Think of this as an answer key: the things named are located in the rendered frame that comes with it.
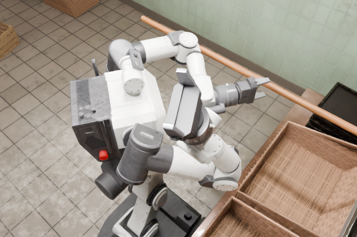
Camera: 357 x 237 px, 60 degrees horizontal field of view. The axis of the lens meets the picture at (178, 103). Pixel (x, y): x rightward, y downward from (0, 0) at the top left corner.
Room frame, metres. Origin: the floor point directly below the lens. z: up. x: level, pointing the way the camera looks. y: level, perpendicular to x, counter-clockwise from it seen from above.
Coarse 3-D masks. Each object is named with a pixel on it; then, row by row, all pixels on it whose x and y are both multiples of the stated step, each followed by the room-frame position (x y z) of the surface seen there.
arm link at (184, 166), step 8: (176, 152) 0.48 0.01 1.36; (184, 152) 0.49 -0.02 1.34; (176, 160) 0.46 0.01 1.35; (184, 160) 0.46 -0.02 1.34; (192, 160) 0.47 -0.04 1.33; (176, 168) 0.44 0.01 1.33; (184, 168) 0.44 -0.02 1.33; (192, 168) 0.45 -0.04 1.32; (200, 168) 0.45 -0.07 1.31; (208, 168) 0.45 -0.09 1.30; (184, 176) 0.44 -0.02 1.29; (192, 176) 0.43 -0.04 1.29; (200, 176) 0.44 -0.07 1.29; (208, 176) 0.44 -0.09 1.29; (200, 184) 0.43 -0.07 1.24; (208, 184) 0.43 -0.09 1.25; (216, 184) 0.41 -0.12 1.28; (224, 184) 0.41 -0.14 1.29; (232, 184) 0.41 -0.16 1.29
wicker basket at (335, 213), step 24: (288, 144) 0.99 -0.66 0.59; (312, 144) 0.94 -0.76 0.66; (336, 144) 0.88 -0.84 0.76; (288, 168) 0.83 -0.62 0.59; (312, 168) 0.83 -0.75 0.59; (336, 168) 0.83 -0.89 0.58; (240, 192) 0.62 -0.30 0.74; (264, 192) 0.69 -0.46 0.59; (288, 192) 0.69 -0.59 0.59; (312, 192) 0.69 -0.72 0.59; (336, 192) 0.68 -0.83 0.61; (288, 216) 0.56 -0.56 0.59; (312, 216) 0.56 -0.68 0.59; (336, 216) 0.51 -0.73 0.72
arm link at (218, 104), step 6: (216, 90) 0.78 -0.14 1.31; (222, 90) 0.77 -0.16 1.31; (216, 96) 0.76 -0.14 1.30; (222, 96) 0.75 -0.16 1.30; (210, 102) 0.73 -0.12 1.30; (216, 102) 0.74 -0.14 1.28; (222, 102) 0.74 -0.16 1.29; (210, 108) 0.71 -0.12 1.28; (216, 108) 0.71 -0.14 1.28; (222, 108) 0.71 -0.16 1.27
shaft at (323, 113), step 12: (156, 24) 1.33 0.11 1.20; (204, 48) 1.13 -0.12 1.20; (216, 60) 1.07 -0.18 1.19; (228, 60) 1.05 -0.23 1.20; (240, 72) 0.99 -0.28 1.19; (252, 72) 0.98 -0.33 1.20; (264, 84) 0.91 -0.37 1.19; (288, 96) 0.84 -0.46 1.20; (312, 108) 0.77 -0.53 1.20; (336, 120) 0.71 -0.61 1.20
